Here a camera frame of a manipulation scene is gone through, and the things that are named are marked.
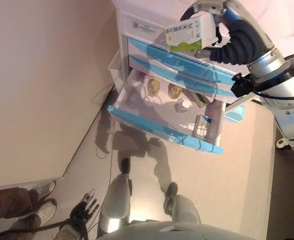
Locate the robot left black hand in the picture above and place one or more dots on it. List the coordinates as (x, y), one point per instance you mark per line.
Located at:
(80, 213)

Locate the robot right black hand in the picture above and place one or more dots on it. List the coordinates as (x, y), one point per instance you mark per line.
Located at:
(247, 37)

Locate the green white medicine box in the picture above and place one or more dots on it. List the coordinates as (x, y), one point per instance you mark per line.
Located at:
(186, 37)

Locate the white drawer with blue front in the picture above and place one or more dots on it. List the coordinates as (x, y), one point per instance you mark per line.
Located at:
(141, 110)

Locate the dark green medicine box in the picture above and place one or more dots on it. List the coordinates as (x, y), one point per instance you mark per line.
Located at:
(199, 100)

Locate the white blue medicine box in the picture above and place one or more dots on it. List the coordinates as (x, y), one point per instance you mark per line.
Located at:
(200, 126)

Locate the white person shoe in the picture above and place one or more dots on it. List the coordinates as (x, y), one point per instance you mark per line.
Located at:
(45, 188)
(47, 212)

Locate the robot left silver leg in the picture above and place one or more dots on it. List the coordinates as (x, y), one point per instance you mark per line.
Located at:
(114, 200)

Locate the robot silver leg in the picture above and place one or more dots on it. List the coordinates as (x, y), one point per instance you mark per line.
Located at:
(114, 200)
(184, 210)

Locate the light blue waste bin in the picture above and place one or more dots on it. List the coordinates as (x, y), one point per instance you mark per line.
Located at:
(235, 115)

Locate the yellow pill bottle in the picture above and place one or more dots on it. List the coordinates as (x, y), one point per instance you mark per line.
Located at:
(153, 87)
(175, 91)

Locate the small white bottle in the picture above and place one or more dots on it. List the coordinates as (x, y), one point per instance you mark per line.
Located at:
(184, 105)

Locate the robot grey torso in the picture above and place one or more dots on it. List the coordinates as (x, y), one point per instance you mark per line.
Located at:
(181, 232)

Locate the robot right silver leg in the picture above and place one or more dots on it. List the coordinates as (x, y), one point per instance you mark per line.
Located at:
(184, 210)

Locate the white bed caster wheel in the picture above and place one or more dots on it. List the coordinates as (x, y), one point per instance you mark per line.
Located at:
(283, 143)

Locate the white medical cart blue drawers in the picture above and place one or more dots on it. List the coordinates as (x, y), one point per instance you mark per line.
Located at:
(136, 15)

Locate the clear white side bin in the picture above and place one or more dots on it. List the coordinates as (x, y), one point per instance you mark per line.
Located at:
(115, 72)

